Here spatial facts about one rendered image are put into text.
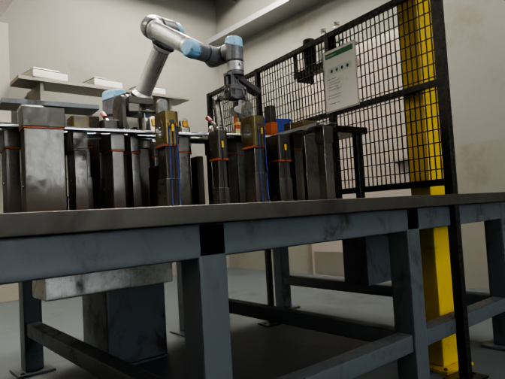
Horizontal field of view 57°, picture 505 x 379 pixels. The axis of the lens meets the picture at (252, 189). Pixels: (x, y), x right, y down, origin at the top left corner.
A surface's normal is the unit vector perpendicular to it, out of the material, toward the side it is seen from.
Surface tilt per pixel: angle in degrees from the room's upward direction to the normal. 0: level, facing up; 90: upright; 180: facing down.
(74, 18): 90
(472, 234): 90
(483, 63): 90
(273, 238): 90
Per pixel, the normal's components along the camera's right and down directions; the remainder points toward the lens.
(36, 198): 0.55, -0.07
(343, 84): -0.83, 0.02
